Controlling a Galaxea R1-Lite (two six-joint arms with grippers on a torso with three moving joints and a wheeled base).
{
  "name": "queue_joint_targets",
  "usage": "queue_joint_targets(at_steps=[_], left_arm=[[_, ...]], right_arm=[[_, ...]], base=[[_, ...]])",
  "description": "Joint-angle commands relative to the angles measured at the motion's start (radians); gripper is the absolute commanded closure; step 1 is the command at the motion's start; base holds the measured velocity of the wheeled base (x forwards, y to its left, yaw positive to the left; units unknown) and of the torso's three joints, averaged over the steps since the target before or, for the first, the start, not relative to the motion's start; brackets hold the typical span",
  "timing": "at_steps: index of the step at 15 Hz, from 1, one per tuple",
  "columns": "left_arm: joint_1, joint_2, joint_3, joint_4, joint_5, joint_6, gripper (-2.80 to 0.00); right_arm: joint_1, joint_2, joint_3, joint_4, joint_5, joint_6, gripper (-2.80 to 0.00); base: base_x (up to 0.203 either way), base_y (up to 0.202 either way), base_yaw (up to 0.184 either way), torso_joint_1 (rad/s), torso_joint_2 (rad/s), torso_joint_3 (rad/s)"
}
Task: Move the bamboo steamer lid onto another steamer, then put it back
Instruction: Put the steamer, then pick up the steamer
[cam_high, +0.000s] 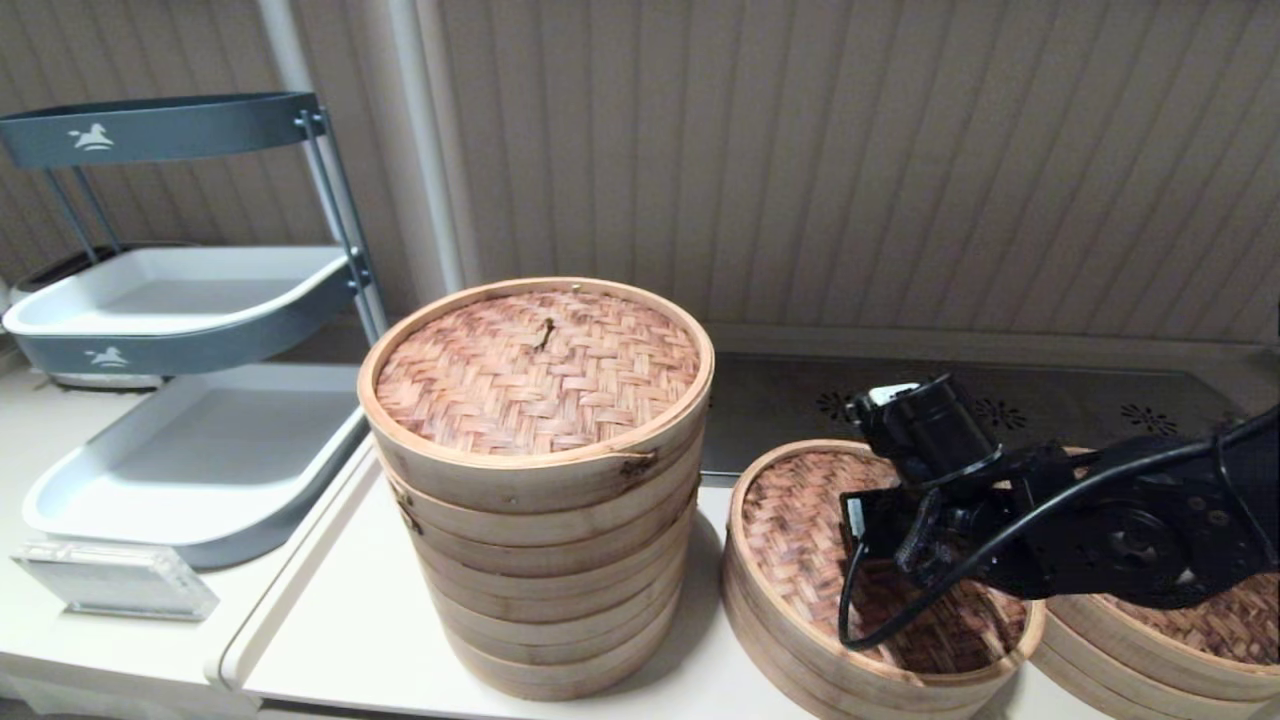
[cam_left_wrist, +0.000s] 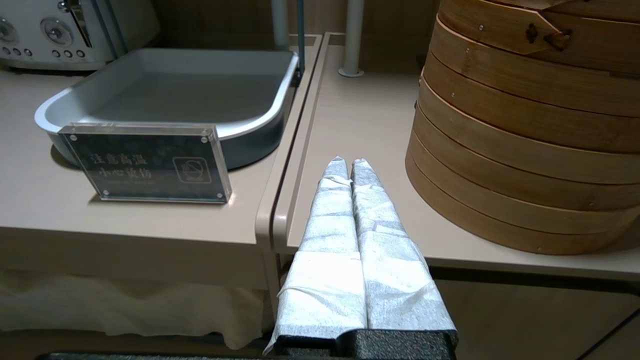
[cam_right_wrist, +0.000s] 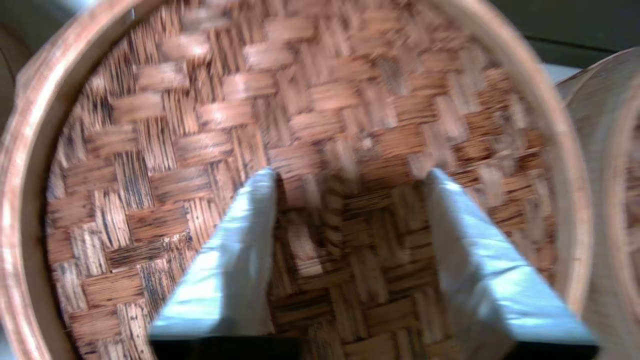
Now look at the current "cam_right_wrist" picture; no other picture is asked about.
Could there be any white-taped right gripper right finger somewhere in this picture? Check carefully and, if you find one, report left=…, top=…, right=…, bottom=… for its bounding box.
left=424, top=167, right=600, bottom=346

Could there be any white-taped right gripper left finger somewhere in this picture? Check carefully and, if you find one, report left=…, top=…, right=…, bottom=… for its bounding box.
left=149, top=167, right=280, bottom=338

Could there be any dark woven bamboo steamer lid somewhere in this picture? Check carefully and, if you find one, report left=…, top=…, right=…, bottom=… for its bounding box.
left=0, top=0, right=596, bottom=360

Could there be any right bamboo steamer stack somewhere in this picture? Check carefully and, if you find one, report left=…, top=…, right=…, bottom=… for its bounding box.
left=556, top=47, right=640, bottom=360

